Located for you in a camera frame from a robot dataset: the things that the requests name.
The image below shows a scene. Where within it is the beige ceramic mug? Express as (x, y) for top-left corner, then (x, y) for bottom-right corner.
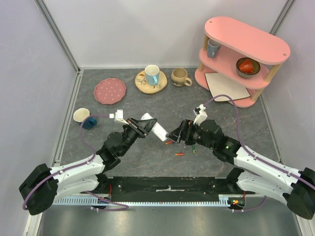
(171, 68), (192, 87)

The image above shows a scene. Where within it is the pink dotted plate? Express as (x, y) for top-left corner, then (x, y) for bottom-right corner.
(94, 78), (126, 105)

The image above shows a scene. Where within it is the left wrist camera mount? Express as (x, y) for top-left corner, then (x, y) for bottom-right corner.
(109, 109), (128, 125)

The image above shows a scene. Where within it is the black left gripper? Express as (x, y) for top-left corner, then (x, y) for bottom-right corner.
(120, 117), (158, 156)

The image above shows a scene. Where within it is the aluminium frame post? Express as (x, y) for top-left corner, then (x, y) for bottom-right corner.
(269, 0), (296, 35)
(34, 0), (82, 73)

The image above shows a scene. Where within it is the dark blue mug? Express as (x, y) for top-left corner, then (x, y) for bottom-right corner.
(73, 108), (97, 130)

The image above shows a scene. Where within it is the white square mat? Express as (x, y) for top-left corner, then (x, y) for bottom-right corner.
(205, 73), (250, 100)

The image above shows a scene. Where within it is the grey blue shelf mug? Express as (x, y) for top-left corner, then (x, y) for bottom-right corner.
(207, 39), (221, 58)

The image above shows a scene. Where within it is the patterned dark bowl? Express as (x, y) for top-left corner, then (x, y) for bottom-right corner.
(236, 58), (261, 79)

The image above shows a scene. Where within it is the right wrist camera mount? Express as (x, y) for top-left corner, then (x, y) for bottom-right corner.
(193, 104), (208, 125)

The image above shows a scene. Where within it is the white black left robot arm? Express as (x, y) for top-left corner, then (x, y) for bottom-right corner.
(19, 118), (157, 215)

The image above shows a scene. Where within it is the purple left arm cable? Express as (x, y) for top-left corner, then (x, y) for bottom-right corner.
(22, 113), (129, 212)

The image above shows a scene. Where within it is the red cup in bowl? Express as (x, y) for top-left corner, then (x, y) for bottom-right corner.
(238, 59), (254, 74)

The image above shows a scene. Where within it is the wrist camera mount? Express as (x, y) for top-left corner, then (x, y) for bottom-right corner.
(193, 104), (208, 125)
(109, 109), (128, 125)

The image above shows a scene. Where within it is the left aluminium frame post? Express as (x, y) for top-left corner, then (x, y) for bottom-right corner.
(34, 0), (82, 73)

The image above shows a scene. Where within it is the pink three-tier shelf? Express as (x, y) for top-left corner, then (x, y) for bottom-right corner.
(194, 16), (290, 108)

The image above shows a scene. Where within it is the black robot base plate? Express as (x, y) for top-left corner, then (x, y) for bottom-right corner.
(92, 177), (244, 202)

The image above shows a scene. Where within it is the beige floral saucer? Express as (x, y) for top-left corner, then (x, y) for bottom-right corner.
(134, 69), (168, 94)

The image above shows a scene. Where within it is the white slotted cable duct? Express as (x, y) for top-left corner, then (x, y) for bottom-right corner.
(53, 195), (245, 208)

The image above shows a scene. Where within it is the light blue mug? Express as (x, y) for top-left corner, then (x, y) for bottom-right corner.
(145, 65), (160, 86)

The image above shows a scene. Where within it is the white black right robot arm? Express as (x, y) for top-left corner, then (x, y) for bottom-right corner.
(166, 119), (315, 220)

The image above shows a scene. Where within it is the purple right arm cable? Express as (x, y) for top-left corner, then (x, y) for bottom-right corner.
(204, 94), (315, 213)

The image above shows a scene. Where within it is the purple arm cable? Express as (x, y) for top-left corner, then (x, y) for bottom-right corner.
(22, 113), (129, 212)
(204, 94), (315, 213)

